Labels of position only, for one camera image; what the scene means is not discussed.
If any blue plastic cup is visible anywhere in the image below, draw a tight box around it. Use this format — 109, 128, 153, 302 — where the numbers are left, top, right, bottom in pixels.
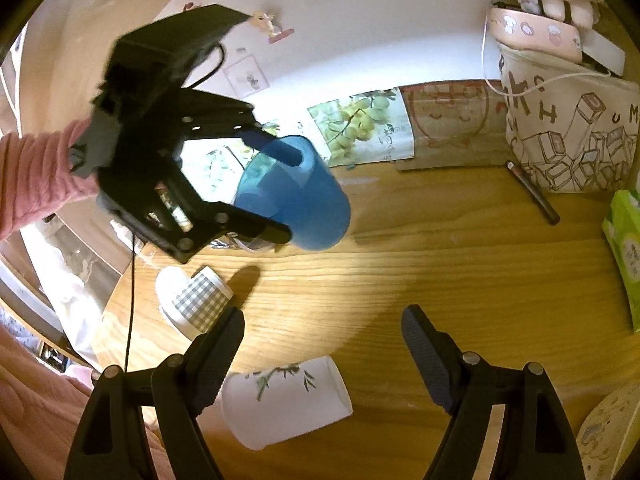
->
233, 136, 352, 250

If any pink sleeved forearm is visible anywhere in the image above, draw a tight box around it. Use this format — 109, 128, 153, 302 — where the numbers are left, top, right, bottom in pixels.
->
0, 118, 99, 238

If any white paper cup bamboo print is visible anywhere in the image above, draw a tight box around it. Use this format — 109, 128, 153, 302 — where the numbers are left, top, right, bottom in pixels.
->
219, 356, 352, 451

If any checkered paper cup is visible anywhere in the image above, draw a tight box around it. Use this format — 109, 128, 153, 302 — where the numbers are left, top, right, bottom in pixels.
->
176, 266, 233, 334

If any grape picture cards strip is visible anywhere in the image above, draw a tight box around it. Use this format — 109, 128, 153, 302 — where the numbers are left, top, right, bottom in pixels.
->
204, 86, 417, 181

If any brown cardboard card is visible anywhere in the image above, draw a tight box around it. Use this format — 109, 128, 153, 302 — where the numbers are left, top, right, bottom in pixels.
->
395, 80, 514, 171

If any green tissue pack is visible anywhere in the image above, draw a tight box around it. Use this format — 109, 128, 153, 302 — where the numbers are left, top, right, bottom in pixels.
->
602, 190, 640, 333

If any dark pen on desk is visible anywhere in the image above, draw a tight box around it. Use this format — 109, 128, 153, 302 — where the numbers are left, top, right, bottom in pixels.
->
506, 160, 560, 226

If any pink round tin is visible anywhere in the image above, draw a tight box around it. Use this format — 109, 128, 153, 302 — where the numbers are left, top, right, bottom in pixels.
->
487, 6, 582, 63

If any printed canvas bag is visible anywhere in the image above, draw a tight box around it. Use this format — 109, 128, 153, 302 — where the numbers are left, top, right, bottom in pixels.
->
499, 44, 639, 193

